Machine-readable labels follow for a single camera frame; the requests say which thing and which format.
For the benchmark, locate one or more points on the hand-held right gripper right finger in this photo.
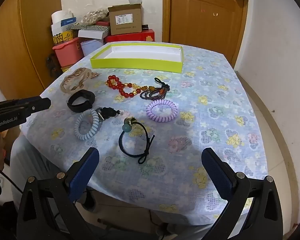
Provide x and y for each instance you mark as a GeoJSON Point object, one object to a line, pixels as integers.
{"type": "Point", "coordinates": [216, 172]}

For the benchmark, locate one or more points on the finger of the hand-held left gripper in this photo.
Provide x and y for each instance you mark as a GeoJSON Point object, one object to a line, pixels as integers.
{"type": "Point", "coordinates": [37, 105]}

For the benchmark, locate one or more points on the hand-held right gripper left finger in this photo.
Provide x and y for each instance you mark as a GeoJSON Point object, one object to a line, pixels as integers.
{"type": "Point", "coordinates": [83, 172]}

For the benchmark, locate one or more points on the beige hair claw clip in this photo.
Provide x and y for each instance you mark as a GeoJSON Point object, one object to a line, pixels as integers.
{"type": "Point", "coordinates": [78, 73]}

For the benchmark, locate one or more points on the black wristband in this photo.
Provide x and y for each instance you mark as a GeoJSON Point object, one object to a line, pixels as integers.
{"type": "Point", "coordinates": [90, 97]}

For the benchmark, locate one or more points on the yellow-green cardboard box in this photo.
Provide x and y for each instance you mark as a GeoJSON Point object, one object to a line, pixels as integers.
{"type": "Point", "coordinates": [145, 51]}

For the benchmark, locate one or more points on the blue floral tablecloth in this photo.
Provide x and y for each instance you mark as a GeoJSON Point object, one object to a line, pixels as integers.
{"type": "Point", "coordinates": [190, 155]}

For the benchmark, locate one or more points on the dark metal object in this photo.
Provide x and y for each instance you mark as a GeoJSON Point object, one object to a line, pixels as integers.
{"type": "Point", "coordinates": [52, 65]}

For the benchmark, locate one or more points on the yellow box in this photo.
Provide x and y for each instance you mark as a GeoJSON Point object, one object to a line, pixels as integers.
{"type": "Point", "coordinates": [66, 68]}

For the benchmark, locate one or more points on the pink plastic bin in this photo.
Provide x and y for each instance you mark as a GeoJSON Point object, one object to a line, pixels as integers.
{"type": "Point", "coordinates": [67, 52]}

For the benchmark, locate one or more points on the brown wooden wardrobe door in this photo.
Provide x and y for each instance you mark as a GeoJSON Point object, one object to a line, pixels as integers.
{"type": "Point", "coordinates": [27, 42]}

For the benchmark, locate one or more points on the small brown hair clip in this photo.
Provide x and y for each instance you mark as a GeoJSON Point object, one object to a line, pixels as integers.
{"type": "Point", "coordinates": [95, 75]}

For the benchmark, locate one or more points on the black knot charm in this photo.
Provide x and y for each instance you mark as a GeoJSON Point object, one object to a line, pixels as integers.
{"type": "Point", "coordinates": [108, 112]}

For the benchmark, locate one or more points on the yellow patterned container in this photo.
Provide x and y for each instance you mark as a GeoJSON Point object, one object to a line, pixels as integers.
{"type": "Point", "coordinates": [62, 37]}

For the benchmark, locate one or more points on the lavender round container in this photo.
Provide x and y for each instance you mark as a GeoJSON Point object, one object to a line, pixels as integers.
{"type": "Point", "coordinates": [91, 47]}

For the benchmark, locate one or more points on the blue and white box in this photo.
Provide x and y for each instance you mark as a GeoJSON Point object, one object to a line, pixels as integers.
{"type": "Point", "coordinates": [68, 22]}

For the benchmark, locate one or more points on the white flat box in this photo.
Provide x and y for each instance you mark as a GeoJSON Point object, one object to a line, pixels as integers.
{"type": "Point", "coordinates": [90, 33]}

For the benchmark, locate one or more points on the white paper roll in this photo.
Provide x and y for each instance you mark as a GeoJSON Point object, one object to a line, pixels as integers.
{"type": "Point", "coordinates": [61, 16]}

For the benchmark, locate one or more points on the green striped box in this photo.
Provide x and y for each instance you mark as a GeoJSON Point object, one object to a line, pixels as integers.
{"type": "Point", "coordinates": [96, 27]}

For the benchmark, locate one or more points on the small red box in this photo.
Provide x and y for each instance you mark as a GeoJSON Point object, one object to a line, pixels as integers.
{"type": "Point", "coordinates": [103, 23]}

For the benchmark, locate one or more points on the clear bag of beige pieces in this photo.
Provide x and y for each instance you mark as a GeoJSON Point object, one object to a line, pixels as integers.
{"type": "Point", "coordinates": [93, 16]}

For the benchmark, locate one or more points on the large red box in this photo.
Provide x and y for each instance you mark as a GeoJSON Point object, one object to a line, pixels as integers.
{"type": "Point", "coordinates": [130, 37]}

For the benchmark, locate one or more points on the brown cardboard box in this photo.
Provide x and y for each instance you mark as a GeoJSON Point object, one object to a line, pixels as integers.
{"type": "Point", "coordinates": [125, 21]}

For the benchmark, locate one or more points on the small black box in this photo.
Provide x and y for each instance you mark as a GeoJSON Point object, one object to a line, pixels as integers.
{"type": "Point", "coordinates": [145, 27]}

